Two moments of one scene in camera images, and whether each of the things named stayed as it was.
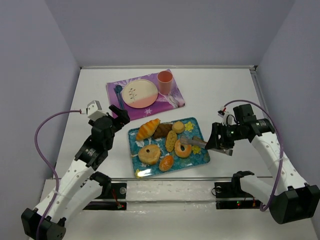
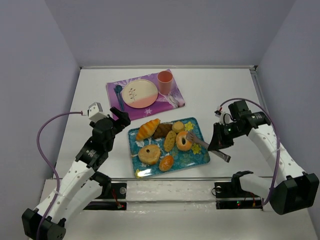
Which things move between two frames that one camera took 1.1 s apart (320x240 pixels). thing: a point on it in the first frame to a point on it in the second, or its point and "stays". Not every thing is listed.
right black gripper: x=219 y=136 stays
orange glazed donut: x=186 y=152 to x=188 y=144
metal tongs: x=196 y=141 to x=191 y=137
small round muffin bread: x=178 y=127 stays
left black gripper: x=118 y=118 stays
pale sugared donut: x=149 y=154 stays
